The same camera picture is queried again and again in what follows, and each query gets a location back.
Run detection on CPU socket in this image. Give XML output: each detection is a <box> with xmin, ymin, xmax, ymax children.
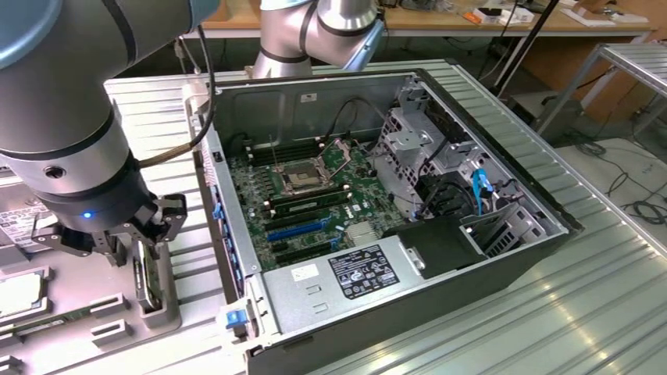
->
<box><xmin>274</xmin><ymin>159</ymin><xmax>337</xmax><ymax>196</ymax></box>

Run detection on green RAM stick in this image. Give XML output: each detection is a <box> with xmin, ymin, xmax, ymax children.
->
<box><xmin>0</xmin><ymin>305</ymin><xmax>96</xmax><ymax>334</ymax></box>

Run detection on black plastic shroud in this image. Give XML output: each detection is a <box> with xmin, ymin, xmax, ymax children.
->
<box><xmin>383</xmin><ymin>216</ymin><xmax>490</xmax><ymax>280</ymax></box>

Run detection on silver disk bay cage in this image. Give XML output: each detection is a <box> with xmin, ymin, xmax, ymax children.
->
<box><xmin>374</xmin><ymin>104</ymin><xmax>470</xmax><ymax>220</ymax></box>

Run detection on black open PC case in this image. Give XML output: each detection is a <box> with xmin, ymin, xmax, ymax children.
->
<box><xmin>180</xmin><ymin>66</ymin><xmax>585</xmax><ymax>375</ymax></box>

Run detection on black graphics card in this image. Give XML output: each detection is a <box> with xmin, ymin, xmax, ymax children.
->
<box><xmin>132</xmin><ymin>240</ymin><xmax>170</xmax><ymax>312</ymax></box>

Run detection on silver power supply unit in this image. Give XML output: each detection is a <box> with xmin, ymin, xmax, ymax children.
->
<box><xmin>261</xmin><ymin>234</ymin><xmax>434</xmax><ymax>337</ymax></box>

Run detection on black floor cables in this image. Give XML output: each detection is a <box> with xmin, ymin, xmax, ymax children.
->
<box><xmin>573</xmin><ymin>139</ymin><xmax>667</xmax><ymax>228</ymax></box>

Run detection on green motherboard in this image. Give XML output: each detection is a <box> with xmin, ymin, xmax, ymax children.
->
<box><xmin>227</xmin><ymin>134</ymin><xmax>413</xmax><ymax>270</ymax></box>

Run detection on silver chipset heatsink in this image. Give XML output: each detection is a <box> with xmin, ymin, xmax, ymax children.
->
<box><xmin>343</xmin><ymin>223</ymin><xmax>381</xmax><ymax>246</ymax></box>

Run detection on black camera cable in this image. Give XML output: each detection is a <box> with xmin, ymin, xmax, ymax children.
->
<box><xmin>136</xmin><ymin>23</ymin><xmax>218</xmax><ymax>170</ymax></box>

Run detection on black white box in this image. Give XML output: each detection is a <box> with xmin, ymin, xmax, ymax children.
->
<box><xmin>478</xmin><ymin>5</ymin><xmax>537</xmax><ymax>26</ymax></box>

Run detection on aluminium frame table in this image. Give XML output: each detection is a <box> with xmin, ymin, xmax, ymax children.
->
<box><xmin>537</xmin><ymin>41</ymin><xmax>667</xmax><ymax>138</ymax></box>

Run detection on blue data wire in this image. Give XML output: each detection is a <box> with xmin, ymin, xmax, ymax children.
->
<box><xmin>470</xmin><ymin>167</ymin><xmax>495</xmax><ymax>216</ymax></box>

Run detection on black power wire bundle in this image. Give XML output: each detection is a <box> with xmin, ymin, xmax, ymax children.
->
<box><xmin>415</xmin><ymin>174</ymin><xmax>474</xmax><ymax>220</ymax></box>

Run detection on dark RAM stick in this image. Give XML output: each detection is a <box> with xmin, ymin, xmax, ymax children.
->
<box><xmin>271</xmin><ymin>191</ymin><xmax>351</xmax><ymax>218</ymax></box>

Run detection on metal socket cover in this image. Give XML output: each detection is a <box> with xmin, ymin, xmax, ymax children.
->
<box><xmin>313</xmin><ymin>137</ymin><xmax>357</xmax><ymax>184</ymax></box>

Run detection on blue expansion slot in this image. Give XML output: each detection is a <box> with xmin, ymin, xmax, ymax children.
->
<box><xmin>265</xmin><ymin>220</ymin><xmax>329</xmax><ymax>242</ymax></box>

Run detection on thin locking lever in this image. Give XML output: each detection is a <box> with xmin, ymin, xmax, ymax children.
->
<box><xmin>269</xmin><ymin>133</ymin><xmax>283</xmax><ymax>175</ymax></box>

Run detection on black tripod pole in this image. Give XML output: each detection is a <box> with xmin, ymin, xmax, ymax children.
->
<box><xmin>493</xmin><ymin>0</ymin><xmax>562</xmax><ymax>97</ymax></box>

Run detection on short black expansion slot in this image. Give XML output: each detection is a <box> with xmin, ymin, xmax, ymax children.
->
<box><xmin>270</xmin><ymin>240</ymin><xmax>335</xmax><ymax>255</ymax></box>
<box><xmin>274</xmin><ymin>248</ymin><xmax>338</xmax><ymax>266</ymax></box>

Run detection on silver vented disk bay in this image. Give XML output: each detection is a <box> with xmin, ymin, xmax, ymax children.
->
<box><xmin>458</xmin><ymin>202</ymin><xmax>555</xmax><ymax>259</ymax></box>

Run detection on long black expansion slot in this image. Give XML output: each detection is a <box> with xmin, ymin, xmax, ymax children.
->
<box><xmin>262</xmin><ymin>212</ymin><xmax>323</xmax><ymax>233</ymax></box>

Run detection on wooden desk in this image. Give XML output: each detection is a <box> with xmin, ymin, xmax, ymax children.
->
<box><xmin>200</xmin><ymin>0</ymin><xmax>658</xmax><ymax>40</ymax></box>

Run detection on silver hard disk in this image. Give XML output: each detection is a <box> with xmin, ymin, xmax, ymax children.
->
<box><xmin>0</xmin><ymin>166</ymin><xmax>62</xmax><ymax>252</ymax></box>

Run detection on silver CPU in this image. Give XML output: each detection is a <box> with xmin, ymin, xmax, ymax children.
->
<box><xmin>0</xmin><ymin>273</ymin><xmax>47</xmax><ymax>318</ymax></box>

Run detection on grey parts rack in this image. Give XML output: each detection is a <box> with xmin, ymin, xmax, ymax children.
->
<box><xmin>0</xmin><ymin>218</ymin><xmax>184</xmax><ymax>375</ymax></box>

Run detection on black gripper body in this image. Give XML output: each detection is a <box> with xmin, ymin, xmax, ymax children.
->
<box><xmin>35</xmin><ymin>182</ymin><xmax>159</xmax><ymax>239</ymax></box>

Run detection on black curved wire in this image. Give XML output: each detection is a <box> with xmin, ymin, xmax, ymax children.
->
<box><xmin>330</xmin><ymin>97</ymin><xmax>390</xmax><ymax>148</ymax></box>

